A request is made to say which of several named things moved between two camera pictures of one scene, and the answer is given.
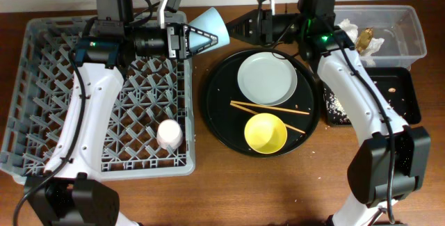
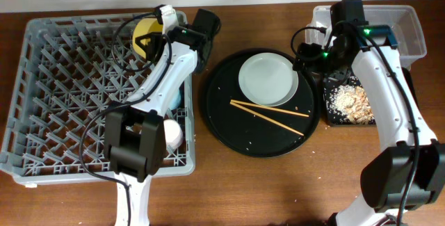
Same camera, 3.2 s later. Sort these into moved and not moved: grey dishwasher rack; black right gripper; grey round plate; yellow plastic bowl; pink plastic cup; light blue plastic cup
Moved: light blue plastic cup; black right gripper; yellow plastic bowl
Not moved: pink plastic cup; grey round plate; grey dishwasher rack
